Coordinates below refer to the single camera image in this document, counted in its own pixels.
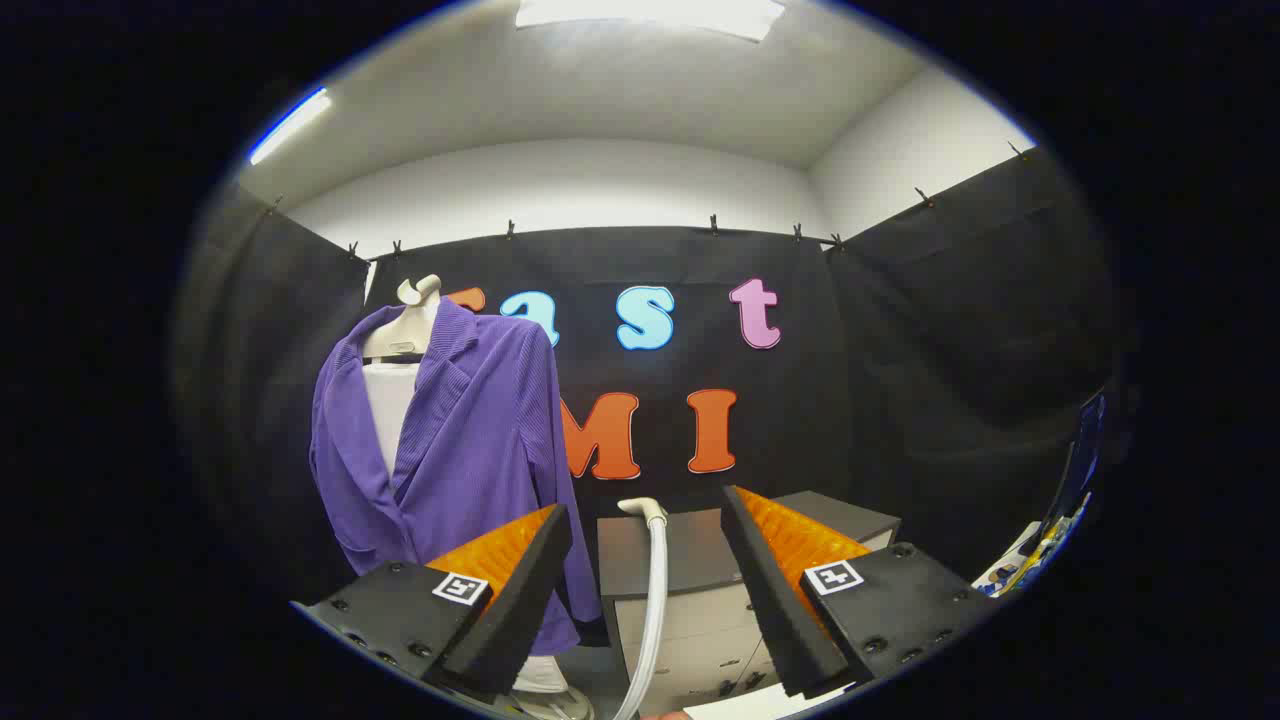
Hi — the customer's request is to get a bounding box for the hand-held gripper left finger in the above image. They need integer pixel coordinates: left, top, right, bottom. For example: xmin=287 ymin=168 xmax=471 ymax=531
xmin=290 ymin=503 xmax=574 ymax=698

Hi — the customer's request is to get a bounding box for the white paper sheet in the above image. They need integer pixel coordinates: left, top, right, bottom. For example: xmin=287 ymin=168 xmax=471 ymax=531
xmin=685 ymin=683 xmax=851 ymax=720

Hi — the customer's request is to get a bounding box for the purple corduroy jacket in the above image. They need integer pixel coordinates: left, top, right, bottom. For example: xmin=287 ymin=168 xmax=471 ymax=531
xmin=308 ymin=296 xmax=604 ymax=656

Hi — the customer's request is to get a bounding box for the pile of colourful items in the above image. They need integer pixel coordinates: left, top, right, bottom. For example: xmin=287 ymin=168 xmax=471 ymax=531
xmin=975 ymin=390 xmax=1109 ymax=599

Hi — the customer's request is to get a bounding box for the row of black clips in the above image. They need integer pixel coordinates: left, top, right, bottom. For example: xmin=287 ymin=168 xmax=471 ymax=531
xmin=265 ymin=140 xmax=1031 ymax=263

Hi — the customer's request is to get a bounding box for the beige plastic hanger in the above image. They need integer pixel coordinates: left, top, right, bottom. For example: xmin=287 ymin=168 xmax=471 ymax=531
xmin=361 ymin=274 xmax=443 ymax=363

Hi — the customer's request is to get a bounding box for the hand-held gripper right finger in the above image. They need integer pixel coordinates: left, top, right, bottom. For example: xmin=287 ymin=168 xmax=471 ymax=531
xmin=720 ymin=485 xmax=1001 ymax=699

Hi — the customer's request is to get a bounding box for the white cabinet with grey top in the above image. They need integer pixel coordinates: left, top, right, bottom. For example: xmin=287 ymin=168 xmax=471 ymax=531
xmin=597 ymin=490 xmax=901 ymax=716

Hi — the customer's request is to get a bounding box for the grey steamer hose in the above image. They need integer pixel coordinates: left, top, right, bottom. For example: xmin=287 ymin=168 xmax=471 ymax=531
xmin=612 ymin=515 xmax=669 ymax=720

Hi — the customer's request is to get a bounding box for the ceiling light strip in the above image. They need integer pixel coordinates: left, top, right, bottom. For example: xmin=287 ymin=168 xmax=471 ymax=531
xmin=248 ymin=87 xmax=333 ymax=166

